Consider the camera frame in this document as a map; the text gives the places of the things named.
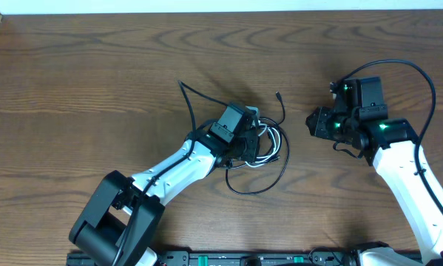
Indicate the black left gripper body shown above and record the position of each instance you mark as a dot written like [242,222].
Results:
[245,150]

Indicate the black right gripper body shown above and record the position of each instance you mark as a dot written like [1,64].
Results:
[333,125]

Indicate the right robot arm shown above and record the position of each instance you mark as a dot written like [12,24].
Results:
[399,159]

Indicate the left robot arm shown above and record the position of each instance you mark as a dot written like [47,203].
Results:
[118,223]

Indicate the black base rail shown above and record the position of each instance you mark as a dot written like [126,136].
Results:
[184,258]

